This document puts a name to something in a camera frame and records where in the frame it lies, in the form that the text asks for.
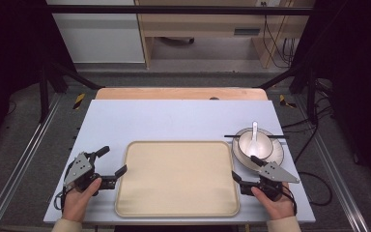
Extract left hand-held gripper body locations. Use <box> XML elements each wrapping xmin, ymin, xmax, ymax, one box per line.
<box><xmin>62</xmin><ymin>151</ymin><xmax>118</xmax><ymax>195</ymax></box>

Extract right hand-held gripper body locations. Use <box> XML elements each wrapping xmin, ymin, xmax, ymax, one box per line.
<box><xmin>239</xmin><ymin>160</ymin><xmax>301</xmax><ymax>203</ymax></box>

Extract person's right hand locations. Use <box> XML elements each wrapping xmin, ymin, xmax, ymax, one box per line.
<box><xmin>250</xmin><ymin>182</ymin><xmax>296</xmax><ymax>222</ymax></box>

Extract person's left hand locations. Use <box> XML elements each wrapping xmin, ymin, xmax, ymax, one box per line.
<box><xmin>61</xmin><ymin>177</ymin><xmax>103</xmax><ymax>223</ymax></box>

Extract white bowl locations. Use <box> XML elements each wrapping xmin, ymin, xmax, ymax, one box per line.
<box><xmin>237</xmin><ymin>130</ymin><xmax>275</xmax><ymax>160</ymax></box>

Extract white spoon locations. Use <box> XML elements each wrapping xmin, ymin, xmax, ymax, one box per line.
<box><xmin>245</xmin><ymin>121</ymin><xmax>262</xmax><ymax>158</ymax></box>

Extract white rimmed plate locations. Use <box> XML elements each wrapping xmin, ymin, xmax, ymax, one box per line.
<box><xmin>231</xmin><ymin>127</ymin><xmax>285</xmax><ymax>173</ymax></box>

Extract yellow black tape strip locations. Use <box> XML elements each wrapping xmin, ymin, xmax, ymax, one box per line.
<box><xmin>277</xmin><ymin>94</ymin><xmax>298</xmax><ymax>109</ymax></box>
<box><xmin>72</xmin><ymin>93</ymin><xmax>87</xmax><ymax>111</ymax></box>

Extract beige tray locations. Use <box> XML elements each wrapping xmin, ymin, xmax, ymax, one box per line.
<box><xmin>114</xmin><ymin>140</ymin><xmax>242</xmax><ymax>218</ymax></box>

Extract black metal stand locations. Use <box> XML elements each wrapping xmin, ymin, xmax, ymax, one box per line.
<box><xmin>38</xmin><ymin>60</ymin><xmax>106</xmax><ymax>124</ymax></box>
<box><xmin>258</xmin><ymin>62</ymin><xmax>321</xmax><ymax>126</ymax></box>

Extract wooden table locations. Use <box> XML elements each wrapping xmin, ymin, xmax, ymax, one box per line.
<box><xmin>95</xmin><ymin>87</ymin><xmax>270</xmax><ymax>102</ymax></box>

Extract white cabinet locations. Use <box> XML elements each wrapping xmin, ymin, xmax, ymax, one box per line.
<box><xmin>44</xmin><ymin>0</ymin><xmax>146</xmax><ymax>65</ymax></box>

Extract wooden desk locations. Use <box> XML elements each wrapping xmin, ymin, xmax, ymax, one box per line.
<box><xmin>133</xmin><ymin>0</ymin><xmax>317</xmax><ymax>70</ymax></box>

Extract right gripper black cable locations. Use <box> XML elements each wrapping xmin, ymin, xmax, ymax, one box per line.
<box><xmin>281</xmin><ymin>184</ymin><xmax>300</xmax><ymax>217</ymax></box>

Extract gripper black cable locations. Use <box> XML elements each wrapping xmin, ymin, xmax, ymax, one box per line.
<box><xmin>281</xmin><ymin>184</ymin><xmax>300</xmax><ymax>217</ymax></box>
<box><xmin>53</xmin><ymin>159</ymin><xmax>75</xmax><ymax>213</ymax></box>

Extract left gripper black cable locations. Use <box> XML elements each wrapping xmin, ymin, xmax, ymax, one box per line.
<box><xmin>53</xmin><ymin>159</ymin><xmax>75</xmax><ymax>213</ymax></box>

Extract black floor cable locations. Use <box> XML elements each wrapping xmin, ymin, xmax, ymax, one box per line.
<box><xmin>298</xmin><ymin>171</ymin><xmax>333</xmax><ymax>208</ymax></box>

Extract aluminium rail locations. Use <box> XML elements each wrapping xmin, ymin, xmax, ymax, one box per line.
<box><xmin>293</xmin><ymin>96</ymin><xmax>371</xmax><ymax>232</ymax></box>
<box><xmin>0</xmin><ymin>92</ymin><xmax>63</xmax><ymax>232</ymax></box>

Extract hanging black cables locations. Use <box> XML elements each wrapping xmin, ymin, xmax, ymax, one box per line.
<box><xmin>261</xmin><ymin>1</ymin><xmax>297</xmax><ymax>70</ymax></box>

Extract black horizontal frame bar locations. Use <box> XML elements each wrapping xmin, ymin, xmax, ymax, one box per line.
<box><xmin>43</xmin><ymin>4</ymin><xmax>317</xmax><ymax>16</ymax></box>

